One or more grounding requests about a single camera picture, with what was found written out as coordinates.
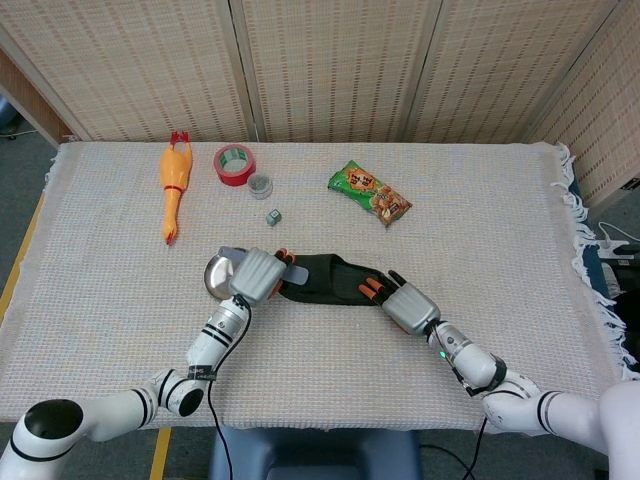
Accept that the small clear round container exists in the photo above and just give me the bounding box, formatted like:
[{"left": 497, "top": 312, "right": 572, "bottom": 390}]
[{"left": 247, "top": 173, "right": 274, "bottom": 201}]

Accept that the white power strip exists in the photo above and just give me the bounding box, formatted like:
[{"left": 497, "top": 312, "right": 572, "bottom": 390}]
[{"left": 597, "top": 222, "right": 640, "bottom": 261}]

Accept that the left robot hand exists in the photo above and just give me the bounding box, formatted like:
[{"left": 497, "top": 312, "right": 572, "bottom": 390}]
[{"left": 229, "top": 246, "right": 297, "bottom": 306}]

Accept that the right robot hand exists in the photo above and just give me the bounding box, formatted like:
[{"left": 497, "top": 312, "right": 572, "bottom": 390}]
[{"left": 358, "top": 269, "right": 442, "bottom": 336}]

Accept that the red tape roll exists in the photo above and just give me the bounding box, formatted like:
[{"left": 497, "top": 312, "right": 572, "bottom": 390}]
[{"left": 213, "top": 144, "right": 257, "bottom": 187}]

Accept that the white woven tablecloth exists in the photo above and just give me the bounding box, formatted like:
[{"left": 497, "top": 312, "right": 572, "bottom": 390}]
[{"left": 0, "top": 140, "right": 635, "bottom": 435}]

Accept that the round metal plate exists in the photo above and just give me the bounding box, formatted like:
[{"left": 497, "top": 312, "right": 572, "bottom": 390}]
[{"left": 202, "top": 252, "right": 241, "bottom": 302}]

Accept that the black slipper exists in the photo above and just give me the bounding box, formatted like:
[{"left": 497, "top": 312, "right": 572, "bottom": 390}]
[{"left": 277, "top": 252, "right": 398, "bottom": 307}]

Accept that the green snack bag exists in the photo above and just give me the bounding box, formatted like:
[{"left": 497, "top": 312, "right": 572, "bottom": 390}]
[{"left": 327, "top": 159, "right": 413, "bottom": 228}]

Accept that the black cable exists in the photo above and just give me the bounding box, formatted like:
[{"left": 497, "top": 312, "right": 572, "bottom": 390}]
[{"left": 205, "top": 294, "right": 254, "bottom": 480}]

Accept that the bamboo folding screen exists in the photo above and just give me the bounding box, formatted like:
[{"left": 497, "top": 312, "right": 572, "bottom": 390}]
[{"left": 0, "top": 0, "right": 640, "bottom": 206}]

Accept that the yellow rubber chicken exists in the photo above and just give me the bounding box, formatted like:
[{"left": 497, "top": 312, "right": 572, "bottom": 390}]
[{"left": 159, "top": 129, "right": 195, "bottom": 246}]

